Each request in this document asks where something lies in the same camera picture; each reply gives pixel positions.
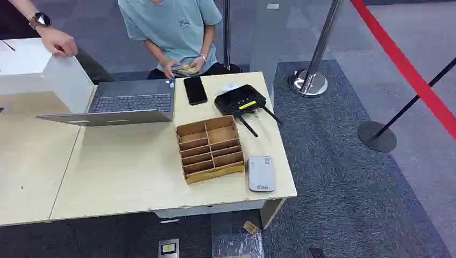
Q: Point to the seated person's left hand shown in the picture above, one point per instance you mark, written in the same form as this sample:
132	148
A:
198	64

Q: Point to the seated person's right hand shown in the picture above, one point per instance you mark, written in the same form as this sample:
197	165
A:
168	67

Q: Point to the standing person's hand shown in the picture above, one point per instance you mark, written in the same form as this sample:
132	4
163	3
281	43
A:
58	42

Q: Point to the white wristband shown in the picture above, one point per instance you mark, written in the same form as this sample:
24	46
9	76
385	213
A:
203	58

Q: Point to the black smartphone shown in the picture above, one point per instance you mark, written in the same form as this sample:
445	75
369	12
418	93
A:
195	91

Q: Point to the dark wristwatch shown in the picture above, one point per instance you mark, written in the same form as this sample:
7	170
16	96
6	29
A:
40	19

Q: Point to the seated person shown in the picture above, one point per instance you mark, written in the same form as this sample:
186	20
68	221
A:
171	28

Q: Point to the white cabinet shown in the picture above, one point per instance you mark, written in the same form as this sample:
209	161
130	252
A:
53	82

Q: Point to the black upright pole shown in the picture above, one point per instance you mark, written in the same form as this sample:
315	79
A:
227	32

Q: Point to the black pen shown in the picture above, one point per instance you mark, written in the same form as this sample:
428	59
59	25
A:
8	45

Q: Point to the grey laptop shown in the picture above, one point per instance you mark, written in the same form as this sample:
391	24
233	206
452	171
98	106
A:
132	103

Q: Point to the black router with antennas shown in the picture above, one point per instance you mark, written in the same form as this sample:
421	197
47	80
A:
238	99

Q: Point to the clear plastic card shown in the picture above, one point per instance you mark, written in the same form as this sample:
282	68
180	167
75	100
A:
252	116

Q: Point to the wooden divided card box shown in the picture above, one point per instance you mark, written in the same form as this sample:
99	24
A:
210	149

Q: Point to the pale wooden desk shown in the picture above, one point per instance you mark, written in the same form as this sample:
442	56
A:
32	160
135	167

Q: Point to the white card reader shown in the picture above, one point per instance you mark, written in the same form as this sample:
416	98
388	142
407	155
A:
261	174

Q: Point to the small cardboard scrap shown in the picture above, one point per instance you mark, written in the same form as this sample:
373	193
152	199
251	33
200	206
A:
251	228

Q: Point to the steel floor socket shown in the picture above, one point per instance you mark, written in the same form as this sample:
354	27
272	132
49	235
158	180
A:
168	248

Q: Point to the red barrier belt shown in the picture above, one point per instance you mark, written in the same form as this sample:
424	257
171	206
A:
402	64

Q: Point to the chrome stanchion post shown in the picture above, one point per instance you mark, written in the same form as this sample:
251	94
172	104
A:
313	64

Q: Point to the black stanchion post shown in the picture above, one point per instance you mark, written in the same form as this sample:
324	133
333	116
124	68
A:
377	137

